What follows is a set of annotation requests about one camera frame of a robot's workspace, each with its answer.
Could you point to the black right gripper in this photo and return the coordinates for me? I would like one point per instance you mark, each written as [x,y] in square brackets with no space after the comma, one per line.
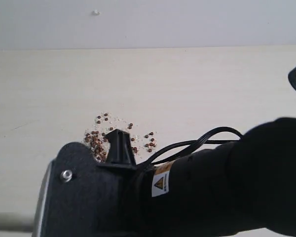
[118,193]

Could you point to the white wooden paint brush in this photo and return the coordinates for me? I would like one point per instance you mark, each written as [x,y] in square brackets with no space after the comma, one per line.
[15,222]

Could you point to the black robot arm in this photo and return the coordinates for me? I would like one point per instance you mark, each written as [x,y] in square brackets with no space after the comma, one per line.
[240,185]

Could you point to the beans and rice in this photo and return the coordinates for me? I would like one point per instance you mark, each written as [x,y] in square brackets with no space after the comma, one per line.
[113,136]

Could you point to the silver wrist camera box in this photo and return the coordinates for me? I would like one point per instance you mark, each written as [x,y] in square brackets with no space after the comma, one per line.
[80,197]

